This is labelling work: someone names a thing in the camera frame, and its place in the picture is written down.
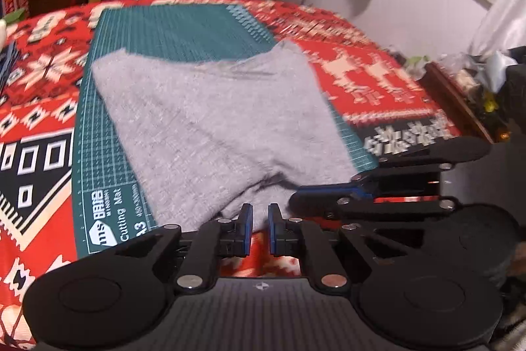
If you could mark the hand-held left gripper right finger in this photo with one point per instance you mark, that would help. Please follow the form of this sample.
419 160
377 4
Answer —
272 229

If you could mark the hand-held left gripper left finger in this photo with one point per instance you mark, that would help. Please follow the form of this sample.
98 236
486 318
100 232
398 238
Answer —
247 229

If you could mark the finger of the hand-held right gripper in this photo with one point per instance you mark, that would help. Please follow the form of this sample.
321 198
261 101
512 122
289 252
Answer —
402 176
328 205

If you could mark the grey ribbed polo shirt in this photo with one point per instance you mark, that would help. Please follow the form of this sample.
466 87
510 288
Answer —
213 120

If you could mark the red patterned blanket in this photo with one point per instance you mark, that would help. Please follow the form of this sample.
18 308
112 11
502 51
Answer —
370 88

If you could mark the pile of bedside clutter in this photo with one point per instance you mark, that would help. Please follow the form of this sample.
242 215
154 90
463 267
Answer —
485 88

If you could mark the plain white curtain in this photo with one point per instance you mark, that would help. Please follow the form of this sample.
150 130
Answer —
505 26

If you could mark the green cutting mat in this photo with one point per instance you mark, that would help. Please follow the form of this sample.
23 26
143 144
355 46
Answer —
164 30

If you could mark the folded blue denim garment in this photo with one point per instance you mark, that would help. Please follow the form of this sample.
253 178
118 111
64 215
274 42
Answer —
8 65

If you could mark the folded cream cloth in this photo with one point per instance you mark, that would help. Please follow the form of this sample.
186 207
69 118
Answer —
2 33

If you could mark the green plastic bin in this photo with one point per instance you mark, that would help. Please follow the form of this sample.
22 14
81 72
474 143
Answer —
12 16

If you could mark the brown wooden rail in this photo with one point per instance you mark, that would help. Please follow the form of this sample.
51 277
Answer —
452 96

